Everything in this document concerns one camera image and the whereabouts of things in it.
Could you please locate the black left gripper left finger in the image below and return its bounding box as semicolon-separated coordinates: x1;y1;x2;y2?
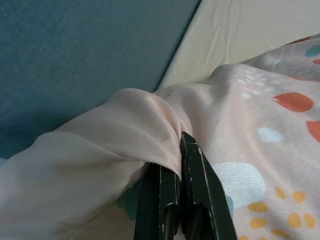
133;161;182;240

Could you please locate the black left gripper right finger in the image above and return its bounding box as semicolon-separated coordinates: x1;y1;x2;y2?
179;131;238;240

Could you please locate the pink patterned pillow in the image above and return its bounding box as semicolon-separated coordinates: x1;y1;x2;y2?
0;33;320;240

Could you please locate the teal upholstered headboard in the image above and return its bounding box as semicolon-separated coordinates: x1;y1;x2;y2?
0;0;202;161

